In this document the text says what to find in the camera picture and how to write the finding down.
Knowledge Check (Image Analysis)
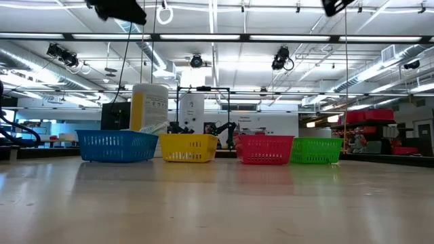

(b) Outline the black hanging cable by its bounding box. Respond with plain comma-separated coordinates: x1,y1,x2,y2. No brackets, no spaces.
110,22,134,104

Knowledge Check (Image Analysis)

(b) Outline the blue slotted plastic basket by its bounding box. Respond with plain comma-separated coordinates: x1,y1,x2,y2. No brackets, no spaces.
75,129,159,163

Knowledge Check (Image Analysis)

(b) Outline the shelf with bins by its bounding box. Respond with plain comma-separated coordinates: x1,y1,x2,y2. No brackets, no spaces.
330,108,420,157

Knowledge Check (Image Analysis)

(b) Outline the black overhead frame bar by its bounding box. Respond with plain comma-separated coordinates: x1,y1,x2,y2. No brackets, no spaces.
0,32,434,43

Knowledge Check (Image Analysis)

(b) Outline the green slotted plastic basket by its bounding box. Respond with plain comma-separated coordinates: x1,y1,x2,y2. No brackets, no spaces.
290,136,344,165

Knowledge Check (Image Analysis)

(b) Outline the white pillar with sign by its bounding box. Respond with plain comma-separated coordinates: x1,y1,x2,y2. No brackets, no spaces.
178,93,205,135

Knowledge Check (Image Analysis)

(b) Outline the black monitor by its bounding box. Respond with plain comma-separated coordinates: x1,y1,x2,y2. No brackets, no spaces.
100,101,132,131

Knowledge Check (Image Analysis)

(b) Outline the white hanging cable loop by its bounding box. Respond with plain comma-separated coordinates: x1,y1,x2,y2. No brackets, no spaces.
155,4,175,26

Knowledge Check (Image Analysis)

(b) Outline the large red storage bin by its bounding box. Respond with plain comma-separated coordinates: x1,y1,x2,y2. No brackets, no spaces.
364,108,395,121
345,110,366,123

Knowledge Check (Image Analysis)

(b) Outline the flat red storage bin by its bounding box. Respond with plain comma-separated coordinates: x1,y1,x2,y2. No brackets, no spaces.
391,146,418,156

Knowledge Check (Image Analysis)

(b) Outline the background work table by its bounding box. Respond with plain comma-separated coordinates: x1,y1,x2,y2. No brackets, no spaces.
39,134,82,148

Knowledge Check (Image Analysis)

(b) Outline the white yellow wipes canister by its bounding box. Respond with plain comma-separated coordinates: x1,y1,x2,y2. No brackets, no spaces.
130,83,170,159

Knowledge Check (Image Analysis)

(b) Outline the thin black background frame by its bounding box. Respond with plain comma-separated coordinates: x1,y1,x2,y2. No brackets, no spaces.
174,85,232,150

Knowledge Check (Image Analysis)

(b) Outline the yellow slotted plastic basket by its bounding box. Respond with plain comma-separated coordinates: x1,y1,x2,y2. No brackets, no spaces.
158,133,219,163

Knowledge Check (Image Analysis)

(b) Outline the grey door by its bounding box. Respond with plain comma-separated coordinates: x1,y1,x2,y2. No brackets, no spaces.
417,123,433,147

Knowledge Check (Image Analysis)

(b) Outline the red slotted plastic basket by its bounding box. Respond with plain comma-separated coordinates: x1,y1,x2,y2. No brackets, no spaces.
235,134,295,165

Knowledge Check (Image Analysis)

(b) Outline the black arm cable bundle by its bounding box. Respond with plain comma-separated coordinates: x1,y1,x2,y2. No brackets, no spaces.
0,79,42,148

